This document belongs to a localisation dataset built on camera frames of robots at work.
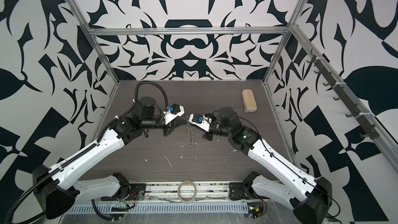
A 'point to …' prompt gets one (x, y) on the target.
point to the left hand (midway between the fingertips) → (186, 117)
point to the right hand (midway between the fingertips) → (193, 122)
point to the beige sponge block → (249, 100)
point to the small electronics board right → (255, 209)
